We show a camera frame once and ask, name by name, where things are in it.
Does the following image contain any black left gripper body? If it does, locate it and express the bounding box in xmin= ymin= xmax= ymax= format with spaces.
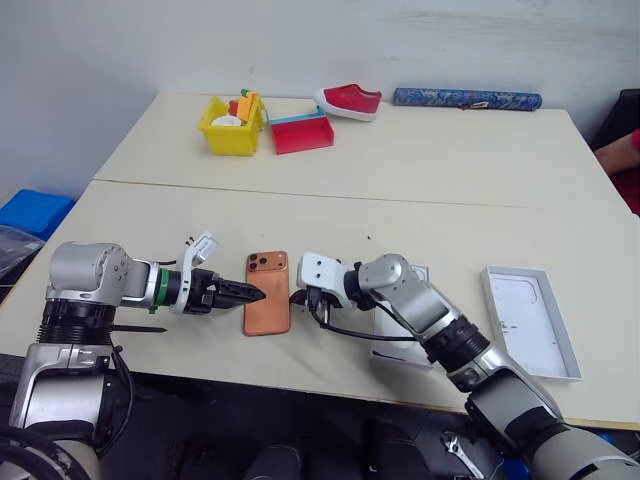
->
xmin=188 ymin=268 xmax=224 ymax=314

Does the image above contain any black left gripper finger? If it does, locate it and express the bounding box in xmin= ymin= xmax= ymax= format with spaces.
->
xmin=215 ymin=277 xmax=266 ymax=301
xmin=214 ymin=295 xmax=259 ymax=312

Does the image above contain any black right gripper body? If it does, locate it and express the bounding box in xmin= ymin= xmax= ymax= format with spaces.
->
xmin=294 ymin=285 xmax=342 ymax=315

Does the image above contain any red open toy box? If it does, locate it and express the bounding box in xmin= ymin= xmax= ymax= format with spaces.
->
xmin=264 ymin=105 xmax=337 ymax=157

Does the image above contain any orange smartphone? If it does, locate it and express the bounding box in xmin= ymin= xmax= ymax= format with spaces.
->
xmin=242 ymin=250 xmax=292 ymax=338

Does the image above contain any black zip tie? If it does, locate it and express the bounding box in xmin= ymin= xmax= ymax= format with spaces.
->
xmin=112 ymin=324 xmax=169 ymax=336

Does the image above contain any yellow toy bin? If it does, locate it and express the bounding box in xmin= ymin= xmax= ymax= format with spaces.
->
xmin=197 ymin=94 xmax=267 ymax=158

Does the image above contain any orange toy block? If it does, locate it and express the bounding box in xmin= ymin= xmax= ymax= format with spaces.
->
xmin=236 ymin=90 xmax=262 ymax=125

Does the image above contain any blue plastic crate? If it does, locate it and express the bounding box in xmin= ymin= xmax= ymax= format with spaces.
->
xmin=0 ymin=188 xmax=77 ymax=237

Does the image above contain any grey plastic bag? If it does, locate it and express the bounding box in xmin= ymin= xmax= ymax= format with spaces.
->
xmin=0 ymin=224 xmax=47 ymax=282

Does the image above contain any silver wrench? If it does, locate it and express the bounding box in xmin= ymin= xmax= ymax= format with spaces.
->
xmin=438 ymin=431 xmax=487 ymax=480

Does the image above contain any red slip-on shoe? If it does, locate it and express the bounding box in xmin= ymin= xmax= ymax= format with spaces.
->
xmin=313 ymin=82 xmax=384 ymax=123

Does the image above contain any blue patterned roll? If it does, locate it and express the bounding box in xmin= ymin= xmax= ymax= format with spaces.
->
xmin=391 ymin=87 xmax=544 ymax=113

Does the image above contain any person in red clothing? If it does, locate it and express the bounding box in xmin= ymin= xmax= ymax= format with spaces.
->
xmin=594 ymin=126 xmax=640 ymax=217

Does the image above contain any black chair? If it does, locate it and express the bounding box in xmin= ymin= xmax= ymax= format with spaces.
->
xmin=591 ymin=88 xmax=640 ymax=152

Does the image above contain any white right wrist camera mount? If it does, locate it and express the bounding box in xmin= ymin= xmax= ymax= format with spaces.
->
xmin=296 ymin=251 xmax=352 ymax=309

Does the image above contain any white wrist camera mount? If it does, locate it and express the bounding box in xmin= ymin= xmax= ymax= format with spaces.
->
xmin=168 ymin=231 xmax=222 ymax=316
xmin=296 ymin=251 xmax=352 ymax=309

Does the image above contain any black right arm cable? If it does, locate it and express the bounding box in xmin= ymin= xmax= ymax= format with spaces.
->
xmin=307 ymin=294 xmax=427 ymax=347

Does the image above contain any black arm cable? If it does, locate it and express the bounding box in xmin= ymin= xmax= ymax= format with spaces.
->
xmin=110 ymin=343 xmax=135 ymax=444
xmin=307 ymin=294 xmax=427 ymax=347

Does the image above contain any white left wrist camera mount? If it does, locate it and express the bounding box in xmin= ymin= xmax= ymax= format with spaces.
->
xmin=168 ymin=231 xmax=222 ymax=316

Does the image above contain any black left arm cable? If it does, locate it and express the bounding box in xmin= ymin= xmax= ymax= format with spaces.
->
xmin=110 ymin=343 xmax=135 ymax=444

